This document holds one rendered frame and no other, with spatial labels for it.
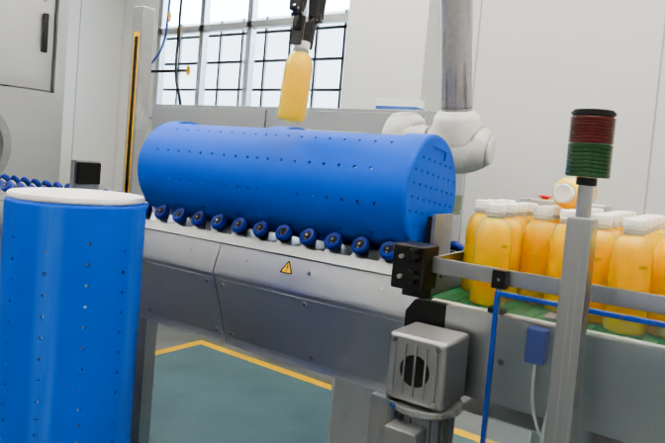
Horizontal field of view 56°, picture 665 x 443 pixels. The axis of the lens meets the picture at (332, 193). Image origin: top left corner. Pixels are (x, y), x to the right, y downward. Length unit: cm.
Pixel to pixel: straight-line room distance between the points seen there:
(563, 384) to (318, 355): 72
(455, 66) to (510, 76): 236
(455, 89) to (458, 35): 17
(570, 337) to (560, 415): 12
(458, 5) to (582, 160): 117
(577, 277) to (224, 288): 98
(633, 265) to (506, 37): 342
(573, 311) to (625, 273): 20
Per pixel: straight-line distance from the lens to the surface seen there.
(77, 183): 231
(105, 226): 134
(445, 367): 112
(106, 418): 146
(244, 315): 169
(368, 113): 336
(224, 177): 166
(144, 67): 266
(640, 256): 118
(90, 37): 702
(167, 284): 187
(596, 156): 98
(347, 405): 228
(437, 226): 144
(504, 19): 452
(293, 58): 154
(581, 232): 99
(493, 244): 123
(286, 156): 154
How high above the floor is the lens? 115
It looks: 3 degrees down
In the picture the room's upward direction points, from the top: 5 degrees clockwise
